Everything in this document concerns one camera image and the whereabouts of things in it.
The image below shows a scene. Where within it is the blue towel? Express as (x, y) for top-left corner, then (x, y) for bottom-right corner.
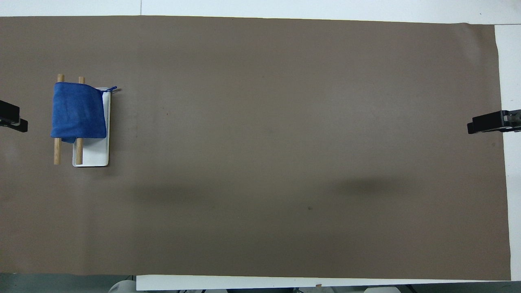
(50, 82), (118, 144)

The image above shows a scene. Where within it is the black stand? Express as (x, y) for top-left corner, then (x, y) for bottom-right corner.
(467, 109), (521, 134)
(0, 100), (28, 133)

